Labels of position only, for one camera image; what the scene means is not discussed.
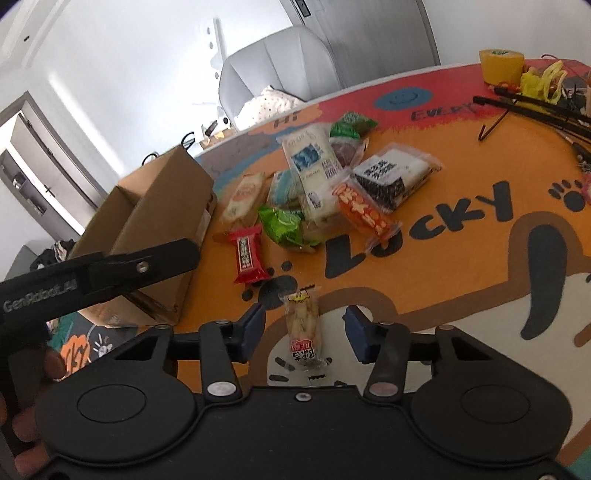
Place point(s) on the yellow tape roll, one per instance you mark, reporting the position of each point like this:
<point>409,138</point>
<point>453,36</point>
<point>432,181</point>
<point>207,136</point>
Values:
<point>501,67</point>

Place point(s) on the black plastic hanger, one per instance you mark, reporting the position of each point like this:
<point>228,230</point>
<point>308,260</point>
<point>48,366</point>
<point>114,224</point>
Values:
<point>531,98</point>

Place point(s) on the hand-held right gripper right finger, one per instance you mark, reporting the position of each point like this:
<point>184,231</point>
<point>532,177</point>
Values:
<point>358,332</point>

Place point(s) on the grey upholstered chair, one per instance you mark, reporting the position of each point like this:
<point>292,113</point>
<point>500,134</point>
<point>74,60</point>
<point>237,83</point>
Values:
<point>286,55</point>

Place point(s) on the dark cloth pile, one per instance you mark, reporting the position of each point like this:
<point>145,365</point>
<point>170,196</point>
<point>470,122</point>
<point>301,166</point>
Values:
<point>51,256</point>

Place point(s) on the white door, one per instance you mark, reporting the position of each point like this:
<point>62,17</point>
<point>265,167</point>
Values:
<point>51,170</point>

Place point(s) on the yellow plastic bag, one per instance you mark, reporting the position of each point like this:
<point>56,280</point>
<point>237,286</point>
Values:
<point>538,85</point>

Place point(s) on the dark green snack packet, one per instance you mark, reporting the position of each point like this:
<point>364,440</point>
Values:
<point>353,123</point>

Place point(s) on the black and white snack package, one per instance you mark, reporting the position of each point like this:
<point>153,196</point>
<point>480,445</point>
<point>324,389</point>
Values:
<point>392,177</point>

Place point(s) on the clear-wrapped dark brown snack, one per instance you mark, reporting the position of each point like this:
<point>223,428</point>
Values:
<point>346,150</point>

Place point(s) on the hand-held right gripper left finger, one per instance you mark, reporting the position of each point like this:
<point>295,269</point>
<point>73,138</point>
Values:
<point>254,325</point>

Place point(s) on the cream orange snack packet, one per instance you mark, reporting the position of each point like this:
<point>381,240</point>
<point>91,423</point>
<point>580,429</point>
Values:
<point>242,198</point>

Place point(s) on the bunch of keys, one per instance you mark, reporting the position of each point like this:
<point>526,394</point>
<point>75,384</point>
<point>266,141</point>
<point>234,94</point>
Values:
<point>581,154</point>

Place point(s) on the white wall coat rack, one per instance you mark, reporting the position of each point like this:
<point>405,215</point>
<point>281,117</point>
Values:
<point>218,50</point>

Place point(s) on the pale blue snack packet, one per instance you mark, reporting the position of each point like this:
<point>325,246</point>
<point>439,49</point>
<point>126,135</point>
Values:
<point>281,189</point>

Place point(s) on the red snack packet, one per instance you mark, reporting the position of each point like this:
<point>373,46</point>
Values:
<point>248,256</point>

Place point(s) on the grey metal cabinet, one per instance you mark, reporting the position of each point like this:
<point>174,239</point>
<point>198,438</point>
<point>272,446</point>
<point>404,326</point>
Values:
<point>369,32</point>

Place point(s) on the person's left hand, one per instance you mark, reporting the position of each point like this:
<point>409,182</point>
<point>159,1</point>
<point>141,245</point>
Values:
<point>53,367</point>

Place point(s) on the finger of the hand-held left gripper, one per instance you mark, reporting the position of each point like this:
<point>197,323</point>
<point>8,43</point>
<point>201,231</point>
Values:
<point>143,265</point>

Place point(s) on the clear blue-label bread package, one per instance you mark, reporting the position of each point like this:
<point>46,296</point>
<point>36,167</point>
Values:
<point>309,161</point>

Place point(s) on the bright green snack packet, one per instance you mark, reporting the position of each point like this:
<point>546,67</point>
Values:
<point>281,226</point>

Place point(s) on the colourful printed table mat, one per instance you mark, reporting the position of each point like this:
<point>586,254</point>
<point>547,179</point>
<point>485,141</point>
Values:
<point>461,258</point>

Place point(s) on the clear yellow-red label snack packet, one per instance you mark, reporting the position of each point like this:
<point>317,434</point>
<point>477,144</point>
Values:
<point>302,323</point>

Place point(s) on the white dotted pillow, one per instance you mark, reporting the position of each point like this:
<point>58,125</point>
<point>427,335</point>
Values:
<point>268,106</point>

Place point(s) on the brown cardboard box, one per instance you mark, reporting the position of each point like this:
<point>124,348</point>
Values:
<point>161,184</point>

